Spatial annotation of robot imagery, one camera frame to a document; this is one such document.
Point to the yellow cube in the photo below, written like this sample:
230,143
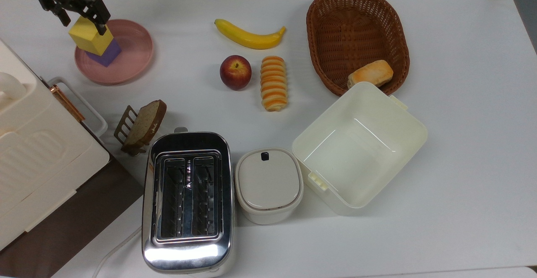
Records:
86,39

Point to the purple cube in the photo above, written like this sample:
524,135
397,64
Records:
107,55

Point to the pink plate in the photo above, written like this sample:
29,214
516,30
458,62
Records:
134,55

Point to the brown bread slice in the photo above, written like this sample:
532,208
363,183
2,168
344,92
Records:
147,123

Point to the red apple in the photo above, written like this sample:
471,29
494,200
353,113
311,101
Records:
235,72

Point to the yellow banana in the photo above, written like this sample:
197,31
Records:
251,40

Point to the orange striped twisted bread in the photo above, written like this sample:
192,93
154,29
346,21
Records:
273,83

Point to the small cream lidded container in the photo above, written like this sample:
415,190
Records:
268,183

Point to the chrome two-slot toaster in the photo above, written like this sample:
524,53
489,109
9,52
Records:
188,253

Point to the brown wicker basket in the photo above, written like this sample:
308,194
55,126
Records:
352,26

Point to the golden bread roll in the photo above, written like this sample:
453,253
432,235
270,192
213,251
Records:
371,74

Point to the cream open plastic box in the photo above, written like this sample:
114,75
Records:
361,152

